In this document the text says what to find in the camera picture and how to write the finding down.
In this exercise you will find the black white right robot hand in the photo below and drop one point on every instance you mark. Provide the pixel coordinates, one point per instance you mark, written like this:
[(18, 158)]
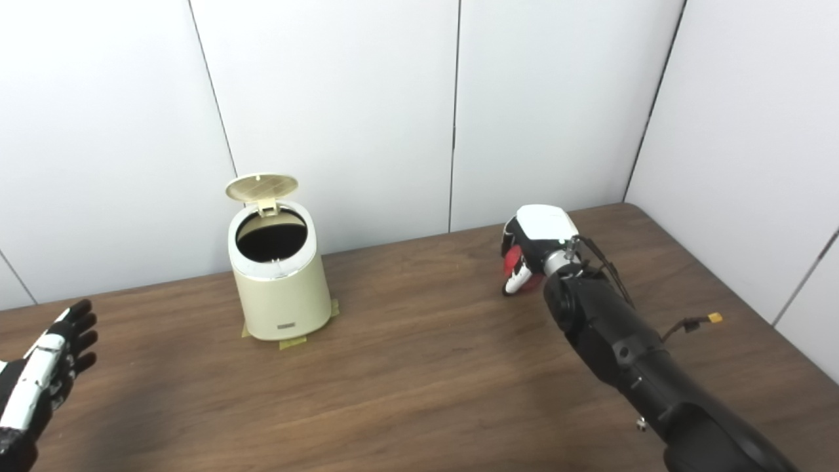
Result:
[(544, 226)]

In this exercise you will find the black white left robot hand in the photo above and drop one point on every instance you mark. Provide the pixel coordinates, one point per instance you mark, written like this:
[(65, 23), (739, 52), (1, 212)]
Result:
[(29, 387)]

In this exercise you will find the red apple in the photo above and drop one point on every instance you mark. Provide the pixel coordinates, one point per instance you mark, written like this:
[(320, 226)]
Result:
[(512, 260)]

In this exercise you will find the cream-colored bin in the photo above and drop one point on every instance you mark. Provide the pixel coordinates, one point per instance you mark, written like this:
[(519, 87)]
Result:
[(282, 301)]

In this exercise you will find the round cream bin lid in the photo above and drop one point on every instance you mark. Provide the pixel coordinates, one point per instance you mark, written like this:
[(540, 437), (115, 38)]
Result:
[(261, 187)]

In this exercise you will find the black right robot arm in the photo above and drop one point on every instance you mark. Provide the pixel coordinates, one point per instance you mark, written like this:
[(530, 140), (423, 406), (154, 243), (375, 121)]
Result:
[(629, 354)]

